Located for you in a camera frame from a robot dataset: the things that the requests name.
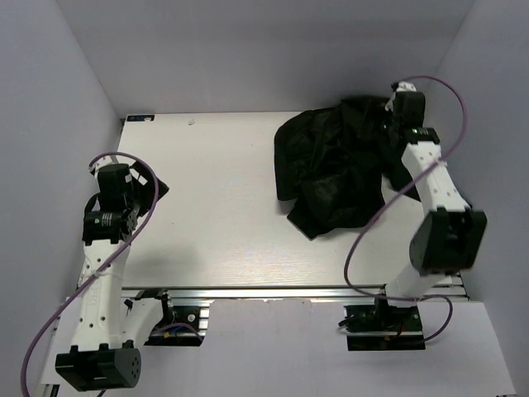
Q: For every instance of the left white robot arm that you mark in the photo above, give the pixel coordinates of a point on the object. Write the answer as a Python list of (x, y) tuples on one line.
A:
[(104, 353)]

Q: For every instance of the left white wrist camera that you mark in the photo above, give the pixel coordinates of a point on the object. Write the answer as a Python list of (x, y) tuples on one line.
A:
[(95, 168)]

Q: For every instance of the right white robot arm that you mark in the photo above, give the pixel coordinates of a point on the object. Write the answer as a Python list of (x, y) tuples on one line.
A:
[(450, 234)]

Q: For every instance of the aluminium table frame rail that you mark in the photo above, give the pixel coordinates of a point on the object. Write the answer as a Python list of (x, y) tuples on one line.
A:
[(455, 292)]

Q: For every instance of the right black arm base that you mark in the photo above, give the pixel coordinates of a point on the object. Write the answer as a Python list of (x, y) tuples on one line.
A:
[(382, 328)]

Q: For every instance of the left blue table sticker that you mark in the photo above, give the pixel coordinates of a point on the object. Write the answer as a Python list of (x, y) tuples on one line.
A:
[(140, 118)]

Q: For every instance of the black jacket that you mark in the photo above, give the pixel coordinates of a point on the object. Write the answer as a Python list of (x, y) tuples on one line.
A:
[(331, 162)]

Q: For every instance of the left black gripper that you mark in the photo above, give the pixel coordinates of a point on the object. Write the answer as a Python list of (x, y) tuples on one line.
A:
[(147, 188)]

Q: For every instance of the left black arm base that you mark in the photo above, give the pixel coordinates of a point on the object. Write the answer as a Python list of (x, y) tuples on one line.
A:
[(181, 324)]

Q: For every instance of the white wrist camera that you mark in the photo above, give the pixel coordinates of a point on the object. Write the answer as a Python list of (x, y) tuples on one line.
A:
[(95, 168), (398, 87)]

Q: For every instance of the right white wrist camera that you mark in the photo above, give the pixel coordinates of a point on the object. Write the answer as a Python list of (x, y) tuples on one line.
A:
[(398, 87)]

